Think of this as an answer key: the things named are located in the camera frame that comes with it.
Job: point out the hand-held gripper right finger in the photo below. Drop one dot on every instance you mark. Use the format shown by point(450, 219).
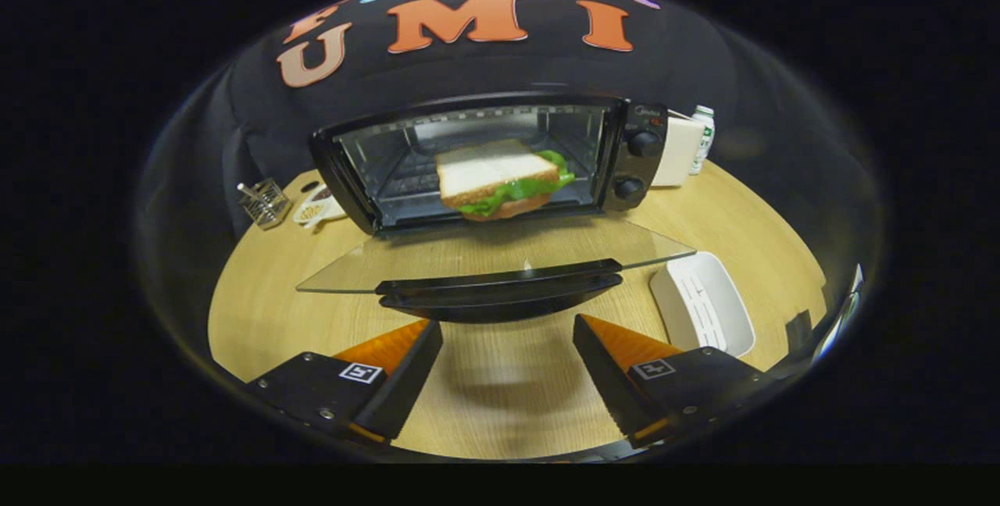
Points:
point(605, 381)

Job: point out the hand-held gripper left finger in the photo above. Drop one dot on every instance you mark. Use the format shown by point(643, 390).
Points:
point(406, 385)

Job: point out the black toaster oven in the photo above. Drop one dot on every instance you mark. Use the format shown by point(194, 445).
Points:
point(500, 291)

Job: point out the lettuce sandwich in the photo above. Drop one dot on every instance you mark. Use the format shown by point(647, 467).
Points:
point(492, 170)

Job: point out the white pop-up toaster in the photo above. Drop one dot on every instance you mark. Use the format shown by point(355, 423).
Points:
point(676, 151)

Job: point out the white rectangular tray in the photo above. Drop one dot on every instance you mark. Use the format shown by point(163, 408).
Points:
point(703, 303)

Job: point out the small white dish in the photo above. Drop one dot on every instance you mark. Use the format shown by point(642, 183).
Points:
point(319, 209)

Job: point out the white drink bottle green label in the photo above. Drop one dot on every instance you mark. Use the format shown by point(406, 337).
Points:
point(705, 135)

